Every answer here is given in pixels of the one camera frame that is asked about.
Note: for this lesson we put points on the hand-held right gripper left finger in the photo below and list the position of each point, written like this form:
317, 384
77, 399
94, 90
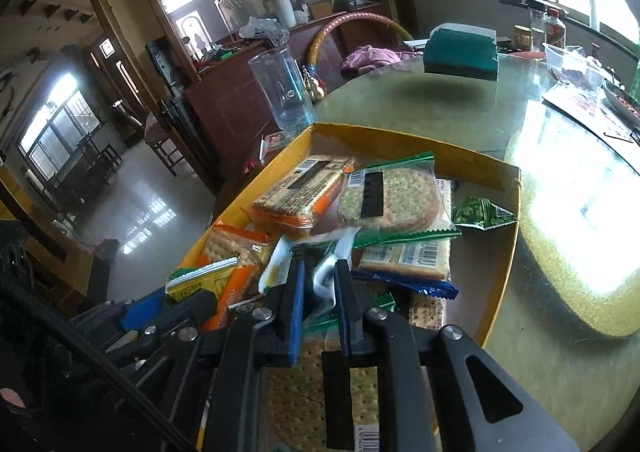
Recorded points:
295, 312

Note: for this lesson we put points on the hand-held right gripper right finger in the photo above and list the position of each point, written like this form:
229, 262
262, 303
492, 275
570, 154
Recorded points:
345, 307

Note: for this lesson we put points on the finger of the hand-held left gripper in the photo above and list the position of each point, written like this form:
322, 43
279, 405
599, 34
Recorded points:
142, 309
197, 304

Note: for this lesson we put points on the yellow green snack packet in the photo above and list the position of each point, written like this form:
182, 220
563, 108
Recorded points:
200, 282

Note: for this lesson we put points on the white green snack packet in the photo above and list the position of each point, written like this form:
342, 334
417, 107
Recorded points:
322, 277

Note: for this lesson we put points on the green round cracker packet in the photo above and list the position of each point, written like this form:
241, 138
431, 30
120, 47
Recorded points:
300, 407
400, 197

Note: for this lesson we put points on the yellow cardboard box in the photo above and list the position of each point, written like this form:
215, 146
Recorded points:
450, 157

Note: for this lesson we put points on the person's left hand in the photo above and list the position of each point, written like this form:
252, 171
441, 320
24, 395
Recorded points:
12, 398

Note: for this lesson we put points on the white yellow snack packet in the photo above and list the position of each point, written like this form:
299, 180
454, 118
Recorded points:
275, 267

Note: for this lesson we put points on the blue cracker packet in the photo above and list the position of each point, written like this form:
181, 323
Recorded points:
400, 257

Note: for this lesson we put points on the clear square cracker packet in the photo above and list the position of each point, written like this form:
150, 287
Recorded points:
427, 309

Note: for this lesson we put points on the red snack packet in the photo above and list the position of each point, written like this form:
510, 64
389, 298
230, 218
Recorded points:
277, 142

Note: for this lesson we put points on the wooden cabinet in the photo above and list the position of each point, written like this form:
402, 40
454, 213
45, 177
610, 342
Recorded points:
225, 97

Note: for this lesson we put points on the gold gourd ornament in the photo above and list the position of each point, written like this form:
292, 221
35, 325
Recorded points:
312, 87

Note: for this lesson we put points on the round glass turntable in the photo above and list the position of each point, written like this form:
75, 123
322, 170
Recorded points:
575, 257

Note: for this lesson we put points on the pink cloth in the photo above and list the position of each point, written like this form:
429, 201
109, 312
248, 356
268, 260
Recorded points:
367, 57

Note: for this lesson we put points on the teal box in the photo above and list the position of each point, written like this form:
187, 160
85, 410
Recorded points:
457, 55

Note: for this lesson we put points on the crumpled clear plastic bag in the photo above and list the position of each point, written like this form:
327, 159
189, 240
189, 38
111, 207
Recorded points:
262, 30

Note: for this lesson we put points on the white thermos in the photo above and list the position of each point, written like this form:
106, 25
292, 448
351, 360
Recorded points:
285, 7

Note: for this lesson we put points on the printed placemat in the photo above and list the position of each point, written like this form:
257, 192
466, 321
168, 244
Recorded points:
585, 107

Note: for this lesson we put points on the small yellow jar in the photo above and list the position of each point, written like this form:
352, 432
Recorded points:
523, 38

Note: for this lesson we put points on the clear plastic container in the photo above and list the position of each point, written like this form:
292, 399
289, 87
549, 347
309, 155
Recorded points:
570, 65

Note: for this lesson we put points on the glass jar black lid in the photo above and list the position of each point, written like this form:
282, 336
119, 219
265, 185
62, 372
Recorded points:
537, 27

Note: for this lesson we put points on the metal bowl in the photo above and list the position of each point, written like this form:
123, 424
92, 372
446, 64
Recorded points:
625, 105

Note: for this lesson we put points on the small brown bottle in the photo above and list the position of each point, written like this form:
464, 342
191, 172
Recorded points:
595, 55

